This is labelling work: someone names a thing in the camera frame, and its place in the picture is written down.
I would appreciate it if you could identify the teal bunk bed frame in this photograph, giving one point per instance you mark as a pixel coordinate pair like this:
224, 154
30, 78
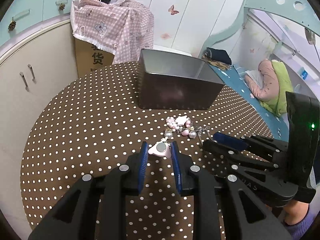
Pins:
298, 11

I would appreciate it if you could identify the pink charm keychain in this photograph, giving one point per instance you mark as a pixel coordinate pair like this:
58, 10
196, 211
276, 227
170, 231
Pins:
180, 125

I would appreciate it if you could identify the pink and green quilt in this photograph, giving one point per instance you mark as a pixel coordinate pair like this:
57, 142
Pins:
275, 83

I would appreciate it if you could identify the teal drawer unit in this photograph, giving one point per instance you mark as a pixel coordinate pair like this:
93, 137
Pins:
22, 14

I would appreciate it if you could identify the dark metal tin box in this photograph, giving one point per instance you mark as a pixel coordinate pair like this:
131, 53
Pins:
173, 81

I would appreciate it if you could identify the folded dark clothes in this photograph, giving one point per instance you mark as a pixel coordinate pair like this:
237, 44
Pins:
217, 58

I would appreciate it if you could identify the pink checkered cloth cover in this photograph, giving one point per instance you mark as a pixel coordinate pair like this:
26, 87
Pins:
122, 28

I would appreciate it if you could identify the person's right hand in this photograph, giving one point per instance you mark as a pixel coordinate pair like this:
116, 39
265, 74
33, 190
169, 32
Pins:
295, 212

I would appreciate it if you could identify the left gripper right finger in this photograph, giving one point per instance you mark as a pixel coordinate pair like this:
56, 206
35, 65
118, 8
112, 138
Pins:
245, 216

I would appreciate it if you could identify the blue patterned mattress sheet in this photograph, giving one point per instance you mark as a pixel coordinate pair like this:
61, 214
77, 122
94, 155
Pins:
255, 99

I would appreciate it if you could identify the brown polka dot tablecloth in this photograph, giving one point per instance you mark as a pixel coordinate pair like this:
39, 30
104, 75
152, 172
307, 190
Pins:
91, 127

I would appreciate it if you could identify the cardboard box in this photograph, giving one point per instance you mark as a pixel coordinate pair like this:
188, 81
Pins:
89, 58

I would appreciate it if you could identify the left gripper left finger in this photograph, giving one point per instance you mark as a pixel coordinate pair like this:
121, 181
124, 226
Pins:
94, 207

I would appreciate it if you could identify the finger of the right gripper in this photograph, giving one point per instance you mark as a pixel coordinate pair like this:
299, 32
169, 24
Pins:
252, 143
234, 157

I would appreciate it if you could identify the white pillow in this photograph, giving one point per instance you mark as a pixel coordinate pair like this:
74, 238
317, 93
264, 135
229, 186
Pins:
255, 76

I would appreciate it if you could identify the cream low cabinet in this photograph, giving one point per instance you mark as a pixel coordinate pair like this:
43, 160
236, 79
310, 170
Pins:
32, 72

